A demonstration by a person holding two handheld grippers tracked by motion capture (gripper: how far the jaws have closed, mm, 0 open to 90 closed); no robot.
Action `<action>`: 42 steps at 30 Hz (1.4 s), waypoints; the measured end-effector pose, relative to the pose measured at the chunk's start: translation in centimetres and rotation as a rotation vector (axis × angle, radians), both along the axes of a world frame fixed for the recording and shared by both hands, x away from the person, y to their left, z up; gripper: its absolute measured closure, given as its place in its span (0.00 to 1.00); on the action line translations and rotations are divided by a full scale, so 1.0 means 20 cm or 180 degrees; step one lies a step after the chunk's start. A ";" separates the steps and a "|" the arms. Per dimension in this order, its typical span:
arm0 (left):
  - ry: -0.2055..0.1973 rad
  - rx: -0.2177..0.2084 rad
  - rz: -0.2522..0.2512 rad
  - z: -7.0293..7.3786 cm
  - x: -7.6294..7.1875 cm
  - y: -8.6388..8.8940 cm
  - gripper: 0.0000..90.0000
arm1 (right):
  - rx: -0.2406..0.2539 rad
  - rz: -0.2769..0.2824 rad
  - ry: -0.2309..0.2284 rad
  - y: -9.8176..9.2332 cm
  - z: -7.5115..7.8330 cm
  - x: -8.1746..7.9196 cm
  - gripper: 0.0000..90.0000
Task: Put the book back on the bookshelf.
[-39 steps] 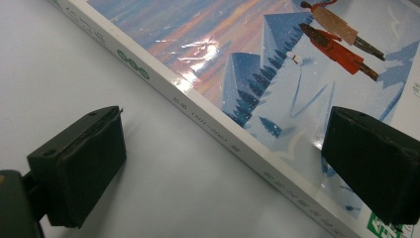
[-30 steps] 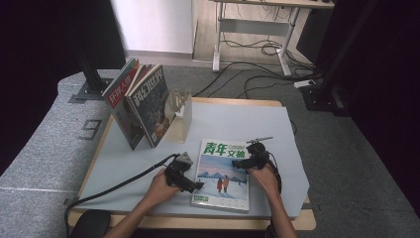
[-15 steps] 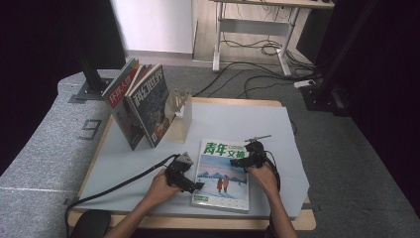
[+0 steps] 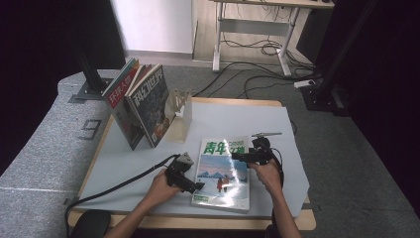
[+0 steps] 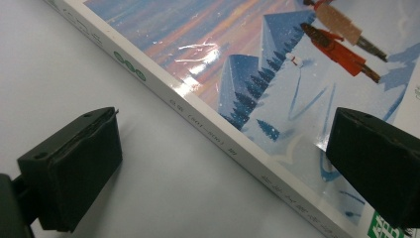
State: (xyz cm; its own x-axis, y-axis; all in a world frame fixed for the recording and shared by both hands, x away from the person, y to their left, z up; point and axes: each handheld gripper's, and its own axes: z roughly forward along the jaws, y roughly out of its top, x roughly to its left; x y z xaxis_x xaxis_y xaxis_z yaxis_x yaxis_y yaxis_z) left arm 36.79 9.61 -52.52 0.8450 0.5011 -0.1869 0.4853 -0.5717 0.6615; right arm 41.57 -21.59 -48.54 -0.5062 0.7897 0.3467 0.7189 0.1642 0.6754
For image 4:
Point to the white snow scene magazine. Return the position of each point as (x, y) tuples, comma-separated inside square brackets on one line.
[(224, 175)]

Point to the dark blue cover magazine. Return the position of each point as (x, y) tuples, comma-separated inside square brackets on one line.
[(150, 105)]

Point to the black curtain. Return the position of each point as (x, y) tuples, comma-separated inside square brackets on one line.
[(389, 99), (33, 66)]

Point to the person's left hand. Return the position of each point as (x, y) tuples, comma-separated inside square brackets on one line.
[(161, 190)]

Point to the white frame desk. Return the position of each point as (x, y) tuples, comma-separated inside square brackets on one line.
[(254, 27)]

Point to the portrait cover magazine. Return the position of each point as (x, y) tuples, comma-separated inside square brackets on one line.
[(120, 99)]

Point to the black metal stand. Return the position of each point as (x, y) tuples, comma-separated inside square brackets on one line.
[(327, 99), (94, 89)]

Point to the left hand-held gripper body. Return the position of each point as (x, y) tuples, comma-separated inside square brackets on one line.
[(178, 172)]

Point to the white power strip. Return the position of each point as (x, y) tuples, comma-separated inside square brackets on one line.
[(304, 83)]

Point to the person's right hand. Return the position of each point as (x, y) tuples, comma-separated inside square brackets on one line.
[(267, 178)]

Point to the person's dark-clothed left leg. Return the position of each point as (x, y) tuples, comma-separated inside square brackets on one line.
[(89, 226)]

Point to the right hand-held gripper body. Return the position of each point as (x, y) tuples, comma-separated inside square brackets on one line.
[(264, 152)]

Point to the person's dark-clothed right leg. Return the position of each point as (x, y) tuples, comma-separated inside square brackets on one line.
[(270, 232)]

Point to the person's dark-clothed leg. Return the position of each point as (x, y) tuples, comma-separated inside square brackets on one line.
[(270, 232), (89, 226)]

